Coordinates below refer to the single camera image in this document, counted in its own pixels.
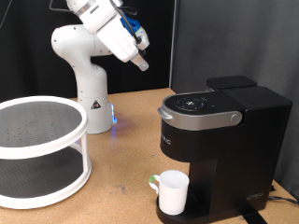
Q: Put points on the white two-tier turntable shelf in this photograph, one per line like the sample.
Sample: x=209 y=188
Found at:
x=28 y=127

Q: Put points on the black Keurig coffee machine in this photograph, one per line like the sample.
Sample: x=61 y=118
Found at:
x=243 y=149

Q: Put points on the white mug with green tape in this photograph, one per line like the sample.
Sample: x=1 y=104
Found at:
x=173 y=193

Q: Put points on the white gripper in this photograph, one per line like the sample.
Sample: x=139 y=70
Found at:
x=118 y=40

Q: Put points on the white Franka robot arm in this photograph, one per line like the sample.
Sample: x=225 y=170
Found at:
x=90 y=81

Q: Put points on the black tape strip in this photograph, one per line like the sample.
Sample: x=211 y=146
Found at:
x=252 y=216

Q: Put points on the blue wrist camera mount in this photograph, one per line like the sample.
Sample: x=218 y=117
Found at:
x=132 y=25

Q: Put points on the black curtain backdrop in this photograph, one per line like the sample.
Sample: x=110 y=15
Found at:
x=149 y=74

